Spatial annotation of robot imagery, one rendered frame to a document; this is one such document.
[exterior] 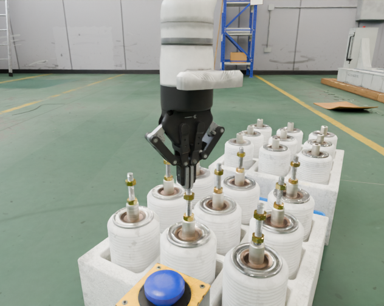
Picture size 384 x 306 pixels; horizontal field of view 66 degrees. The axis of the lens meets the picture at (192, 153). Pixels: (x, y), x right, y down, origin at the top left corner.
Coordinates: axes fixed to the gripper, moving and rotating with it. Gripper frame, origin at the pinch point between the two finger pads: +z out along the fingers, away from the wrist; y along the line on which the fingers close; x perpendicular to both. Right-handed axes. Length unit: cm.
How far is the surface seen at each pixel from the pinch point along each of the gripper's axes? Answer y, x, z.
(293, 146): -57, -27, 12
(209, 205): -9.0, -6.2, 10.8
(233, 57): -357, -447, -3
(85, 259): 14.7, -11.5, 18.2
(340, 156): -76, -22, 17
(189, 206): -0.3, 0.6, 5.2
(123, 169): -18, -92, 36
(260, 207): -5.5, 11.1, 1.6
